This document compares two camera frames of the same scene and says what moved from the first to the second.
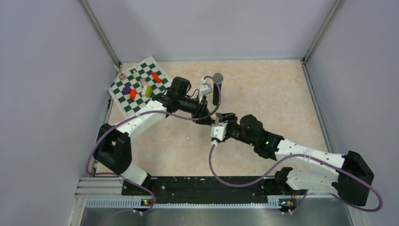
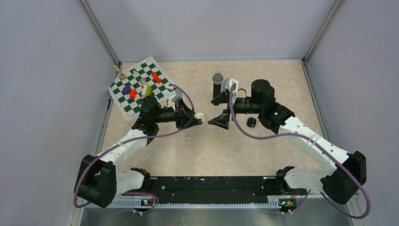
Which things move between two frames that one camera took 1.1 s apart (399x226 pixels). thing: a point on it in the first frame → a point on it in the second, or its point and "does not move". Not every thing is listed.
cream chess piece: [135, 74] does not move
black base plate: [202, 189] does not move
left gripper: [203, 113] → [184, 116]
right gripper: [231, 117] → [223, 120]
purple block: [126, 90] does not move
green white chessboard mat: [139, 86] does not move
